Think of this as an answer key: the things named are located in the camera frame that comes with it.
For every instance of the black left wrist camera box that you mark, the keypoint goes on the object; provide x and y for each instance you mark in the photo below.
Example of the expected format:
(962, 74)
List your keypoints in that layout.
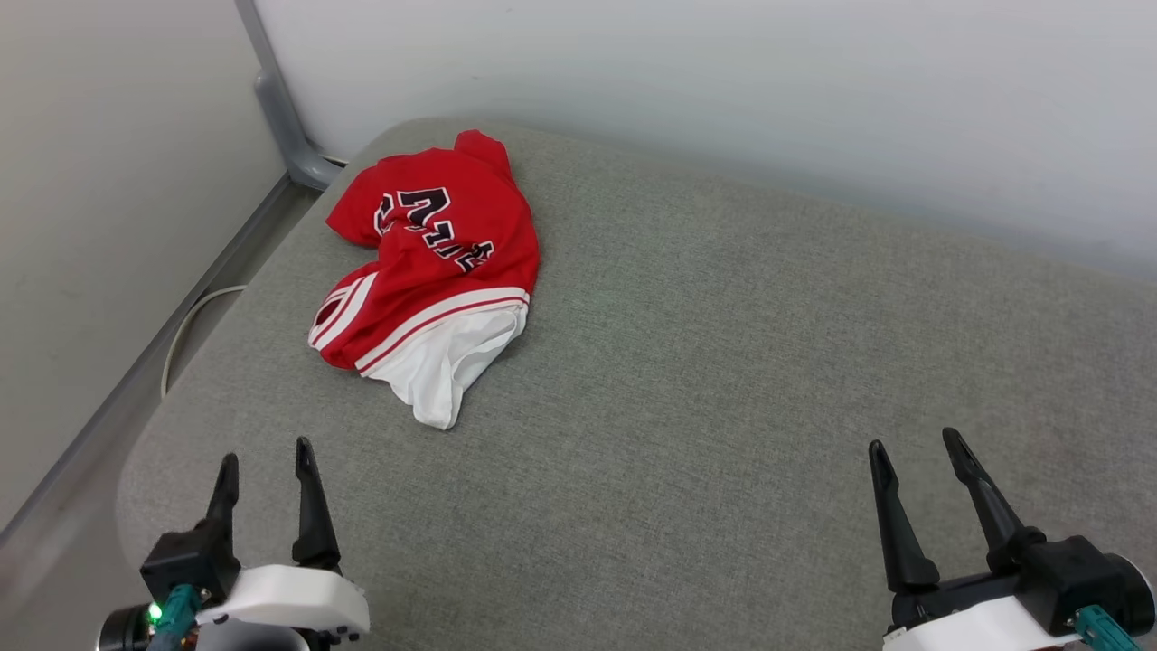
(185, 561)

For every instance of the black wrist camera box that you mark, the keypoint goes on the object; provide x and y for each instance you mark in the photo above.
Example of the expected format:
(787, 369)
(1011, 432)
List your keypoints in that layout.
(185, 561)
(1085, 574)

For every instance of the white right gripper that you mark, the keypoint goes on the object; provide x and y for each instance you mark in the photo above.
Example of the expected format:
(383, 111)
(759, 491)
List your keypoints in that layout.
(976, 628)

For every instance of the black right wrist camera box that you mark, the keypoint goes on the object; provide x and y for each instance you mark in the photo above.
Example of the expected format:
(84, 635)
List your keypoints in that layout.
(1085, 574)

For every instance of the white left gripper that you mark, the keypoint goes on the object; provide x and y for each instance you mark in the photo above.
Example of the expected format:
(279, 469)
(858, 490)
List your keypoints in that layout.
(289, 597)

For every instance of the grey fabric sofa seat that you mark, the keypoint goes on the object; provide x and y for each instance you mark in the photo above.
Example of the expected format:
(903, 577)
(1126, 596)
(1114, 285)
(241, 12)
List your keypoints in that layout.
(723, 407)

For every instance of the red and white basketball jersey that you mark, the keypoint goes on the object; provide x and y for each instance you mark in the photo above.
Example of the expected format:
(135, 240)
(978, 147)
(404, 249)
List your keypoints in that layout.
(452, 271)

